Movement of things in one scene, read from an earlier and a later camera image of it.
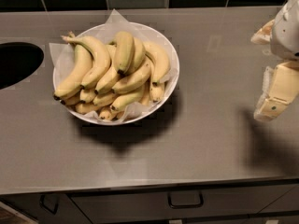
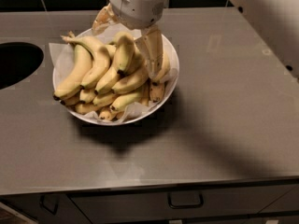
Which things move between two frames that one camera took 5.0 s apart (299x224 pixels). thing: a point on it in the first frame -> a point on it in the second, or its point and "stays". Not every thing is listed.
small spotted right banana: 157,91 stays
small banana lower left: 87,95 stays
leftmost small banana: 71,101 stays
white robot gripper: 287,32 -> 136,8
